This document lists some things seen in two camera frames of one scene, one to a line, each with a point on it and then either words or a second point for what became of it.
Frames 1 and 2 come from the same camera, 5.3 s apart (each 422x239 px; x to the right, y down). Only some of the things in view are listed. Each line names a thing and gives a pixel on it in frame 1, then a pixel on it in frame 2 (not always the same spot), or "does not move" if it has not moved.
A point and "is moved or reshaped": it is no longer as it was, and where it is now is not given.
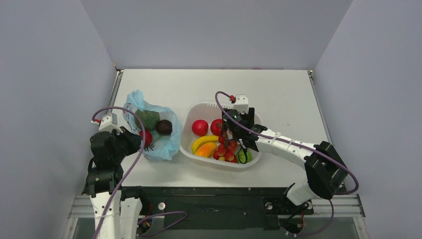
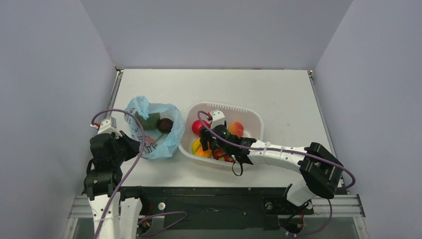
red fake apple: (200, 127) does not move
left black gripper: (134, 140) does not move
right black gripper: (235, 128) -> (208, 143)
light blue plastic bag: (162, 146) is moved or reshaped
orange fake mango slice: (206, 149) does not move
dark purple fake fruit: (164, 127) does not move
